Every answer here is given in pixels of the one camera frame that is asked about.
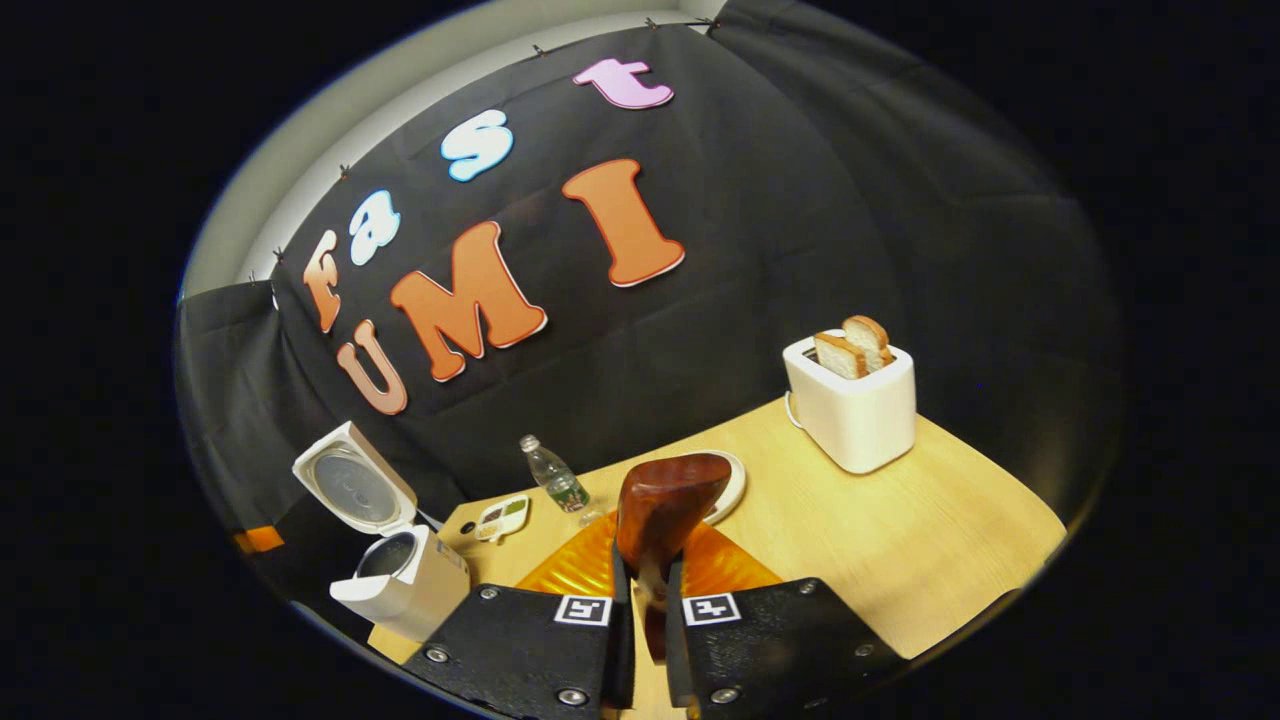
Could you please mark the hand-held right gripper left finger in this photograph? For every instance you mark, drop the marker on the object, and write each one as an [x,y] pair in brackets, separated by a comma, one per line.
[622,650]

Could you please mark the toasted bread slice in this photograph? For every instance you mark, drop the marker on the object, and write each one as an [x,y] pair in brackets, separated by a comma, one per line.
[870,340]
[840,357]

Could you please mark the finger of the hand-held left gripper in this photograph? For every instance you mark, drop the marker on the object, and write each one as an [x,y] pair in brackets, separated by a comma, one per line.
[260,539]

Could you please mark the white rice cooker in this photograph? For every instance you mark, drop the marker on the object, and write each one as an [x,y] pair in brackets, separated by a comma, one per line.
[410,590]

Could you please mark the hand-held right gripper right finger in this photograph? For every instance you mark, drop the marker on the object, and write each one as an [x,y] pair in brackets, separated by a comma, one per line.
[678,650]

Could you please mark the white toaster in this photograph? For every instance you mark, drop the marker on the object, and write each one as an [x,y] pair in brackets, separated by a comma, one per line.
[860,420]

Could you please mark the clear plastic water bottle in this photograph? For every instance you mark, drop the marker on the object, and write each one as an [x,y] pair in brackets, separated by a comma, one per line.
[560,485]

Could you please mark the white divided condiment dish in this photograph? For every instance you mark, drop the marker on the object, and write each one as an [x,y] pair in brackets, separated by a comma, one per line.
[500,518]

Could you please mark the white round plate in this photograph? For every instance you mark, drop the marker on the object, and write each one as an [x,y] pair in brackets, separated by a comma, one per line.
[736,490]

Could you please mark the brown wooden spoon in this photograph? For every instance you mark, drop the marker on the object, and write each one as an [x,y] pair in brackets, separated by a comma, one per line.
[665,500]

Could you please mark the black backdrop cloth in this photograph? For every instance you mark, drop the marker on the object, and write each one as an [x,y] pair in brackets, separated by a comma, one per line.
[800,200]

